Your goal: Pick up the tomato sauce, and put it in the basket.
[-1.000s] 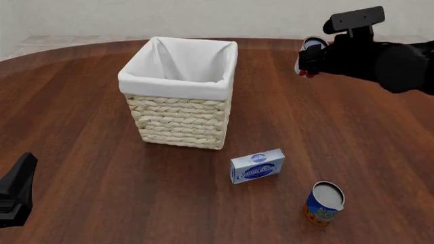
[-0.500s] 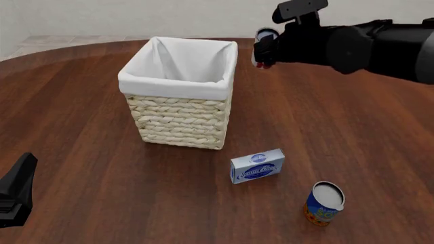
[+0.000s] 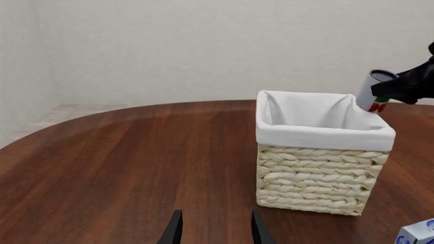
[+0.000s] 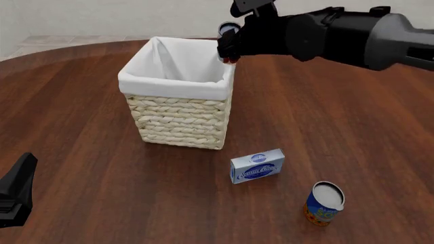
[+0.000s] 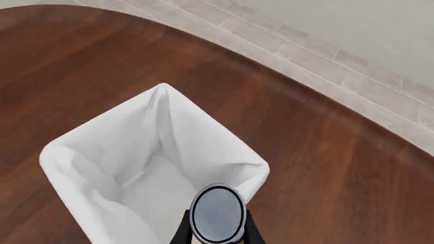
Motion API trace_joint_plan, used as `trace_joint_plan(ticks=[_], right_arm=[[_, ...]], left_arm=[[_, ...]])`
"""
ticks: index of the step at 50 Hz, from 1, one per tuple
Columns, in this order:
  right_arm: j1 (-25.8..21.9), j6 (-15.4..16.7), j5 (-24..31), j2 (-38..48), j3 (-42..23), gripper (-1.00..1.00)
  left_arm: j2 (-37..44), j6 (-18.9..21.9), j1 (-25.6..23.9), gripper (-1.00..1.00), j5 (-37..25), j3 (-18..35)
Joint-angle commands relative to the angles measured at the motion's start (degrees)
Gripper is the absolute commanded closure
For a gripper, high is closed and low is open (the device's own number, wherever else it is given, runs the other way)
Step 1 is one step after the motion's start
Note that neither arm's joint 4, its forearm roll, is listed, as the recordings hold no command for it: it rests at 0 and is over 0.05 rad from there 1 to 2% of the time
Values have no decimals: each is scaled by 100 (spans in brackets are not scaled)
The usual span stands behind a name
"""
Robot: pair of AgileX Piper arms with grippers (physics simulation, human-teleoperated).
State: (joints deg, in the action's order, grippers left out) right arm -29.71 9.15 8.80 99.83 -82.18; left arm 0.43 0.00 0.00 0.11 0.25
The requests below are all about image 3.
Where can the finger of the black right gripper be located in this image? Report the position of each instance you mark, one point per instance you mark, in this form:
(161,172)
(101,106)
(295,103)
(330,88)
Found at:
(418,69)
(400,89)

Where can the white and blue carton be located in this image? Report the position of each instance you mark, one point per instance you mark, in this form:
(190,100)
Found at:
(417,233)

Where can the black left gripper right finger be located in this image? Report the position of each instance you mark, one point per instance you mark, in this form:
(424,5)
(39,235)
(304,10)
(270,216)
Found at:
(261,232)

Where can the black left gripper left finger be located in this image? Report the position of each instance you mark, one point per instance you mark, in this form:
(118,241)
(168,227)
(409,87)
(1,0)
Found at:
(173,231)

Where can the woven basket with white liner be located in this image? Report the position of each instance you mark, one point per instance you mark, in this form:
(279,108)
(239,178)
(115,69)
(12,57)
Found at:
(315,162)

